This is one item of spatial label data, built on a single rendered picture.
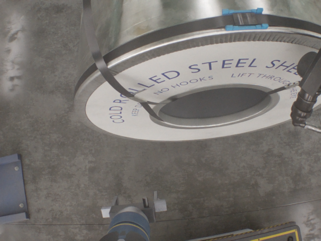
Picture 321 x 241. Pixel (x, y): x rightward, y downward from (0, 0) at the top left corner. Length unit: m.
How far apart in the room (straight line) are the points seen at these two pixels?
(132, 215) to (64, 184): 1.36
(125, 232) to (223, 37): 0.51
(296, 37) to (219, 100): 0.81
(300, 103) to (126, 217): 0.54
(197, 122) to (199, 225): 0.78
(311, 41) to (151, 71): 0.46
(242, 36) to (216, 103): 0.83
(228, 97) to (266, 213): 0.94
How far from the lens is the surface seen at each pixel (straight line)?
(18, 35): 2.71
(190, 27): 0.67
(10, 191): 2.20
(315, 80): 0.66
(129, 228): 0.64
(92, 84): 0.86
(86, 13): 0.83
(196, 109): 1.45
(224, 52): 0.74
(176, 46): 0.68
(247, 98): 1.41
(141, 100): 0.85
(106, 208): 0.86
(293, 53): 0.84
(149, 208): 0.78
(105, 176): 1.94
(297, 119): 0.79
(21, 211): 2.15
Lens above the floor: 1.89
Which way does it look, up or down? 72 degrees down
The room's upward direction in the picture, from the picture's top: 3 degrees counter-clockwise
